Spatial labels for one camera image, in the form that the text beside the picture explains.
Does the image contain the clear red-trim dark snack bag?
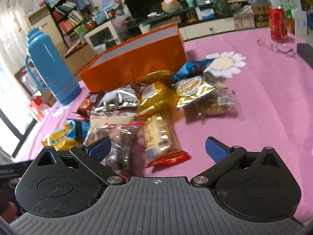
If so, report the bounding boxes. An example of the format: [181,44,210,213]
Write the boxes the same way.
[84,121,143,177]

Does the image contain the yellow snack packet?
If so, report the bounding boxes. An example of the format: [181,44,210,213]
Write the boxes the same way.
[42,123,82,151]

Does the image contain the golden biscuit pack red end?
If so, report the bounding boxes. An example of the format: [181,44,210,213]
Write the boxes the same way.
[143,112,191,168]

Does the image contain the blue wrapper snack left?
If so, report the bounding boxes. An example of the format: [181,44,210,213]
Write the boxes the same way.
[67,119,90,140]

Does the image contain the blue wrapper snack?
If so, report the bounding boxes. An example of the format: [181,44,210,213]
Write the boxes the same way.
[67,119,90,140]
[173,58,215,83]

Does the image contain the beige snack packet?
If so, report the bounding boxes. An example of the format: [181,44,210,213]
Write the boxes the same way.
[90,111,136,129]

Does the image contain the dark brown chocolate snack packet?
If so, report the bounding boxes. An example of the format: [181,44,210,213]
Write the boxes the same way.
[75,91,105,119]

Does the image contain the clear wrapped brown cake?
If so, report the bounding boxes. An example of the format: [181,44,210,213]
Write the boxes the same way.
[196,88,237,117]

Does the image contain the silver foil snack packet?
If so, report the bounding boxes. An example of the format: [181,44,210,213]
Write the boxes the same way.
[95,85,139,112]

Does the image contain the blue thermos jug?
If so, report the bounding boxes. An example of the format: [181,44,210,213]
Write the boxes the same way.
[25,28,81,106]

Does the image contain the gold Danisa cookie packet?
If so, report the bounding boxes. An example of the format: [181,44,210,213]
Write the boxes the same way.
[173,72,227,110]

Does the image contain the translucent yellow snack wrapper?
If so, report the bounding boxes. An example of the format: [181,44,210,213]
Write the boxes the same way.
[136,70,176,119]

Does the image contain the blue wrapper snack right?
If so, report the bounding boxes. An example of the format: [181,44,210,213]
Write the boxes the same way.
[173,58,215,83]

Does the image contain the pink floral tablecloth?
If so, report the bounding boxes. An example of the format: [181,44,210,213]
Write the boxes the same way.
[14,27,313,223]

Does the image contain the white glass-door cabinet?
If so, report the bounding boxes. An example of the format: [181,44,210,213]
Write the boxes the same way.
[84,20,121,50]

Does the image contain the orange storage box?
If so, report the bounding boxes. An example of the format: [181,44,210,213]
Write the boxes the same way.
[80,24,188,92]

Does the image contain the clear eyeglasses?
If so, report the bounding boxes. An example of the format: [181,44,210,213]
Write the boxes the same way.
[257,38,296,58]

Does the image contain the white tv cabinet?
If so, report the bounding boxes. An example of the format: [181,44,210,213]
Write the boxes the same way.
[139,16,237,42]

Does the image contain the black box at edge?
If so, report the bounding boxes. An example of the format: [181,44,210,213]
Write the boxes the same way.
[297,43,313,69]

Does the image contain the white air conditioner unit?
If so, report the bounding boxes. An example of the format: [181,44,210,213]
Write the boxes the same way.
[27,6,63,45]

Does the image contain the red soda can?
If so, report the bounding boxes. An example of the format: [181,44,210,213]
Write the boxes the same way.
[268,6,288,42]

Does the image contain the dark bookshelf with books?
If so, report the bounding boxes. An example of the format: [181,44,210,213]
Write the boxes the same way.
[43,0,92,48]

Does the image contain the fruit bowl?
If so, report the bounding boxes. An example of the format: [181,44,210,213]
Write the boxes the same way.
[161,0,180,13]

